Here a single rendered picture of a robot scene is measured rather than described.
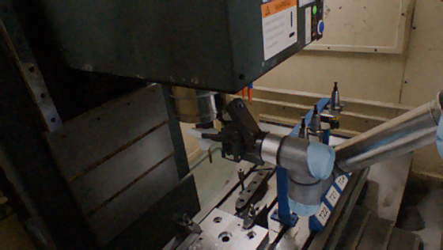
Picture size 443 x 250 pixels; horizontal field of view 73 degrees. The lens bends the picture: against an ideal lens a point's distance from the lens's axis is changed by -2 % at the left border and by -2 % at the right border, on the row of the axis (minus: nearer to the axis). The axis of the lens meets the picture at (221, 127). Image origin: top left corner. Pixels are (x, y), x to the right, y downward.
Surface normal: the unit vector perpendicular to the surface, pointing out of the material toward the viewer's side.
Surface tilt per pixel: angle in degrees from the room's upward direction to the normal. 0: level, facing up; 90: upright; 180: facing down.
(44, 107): 90
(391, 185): 24
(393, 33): 90
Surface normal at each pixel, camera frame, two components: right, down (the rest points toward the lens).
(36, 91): 0.81, 0.18
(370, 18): -0.58, 0.45
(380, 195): -0.36, -0.62
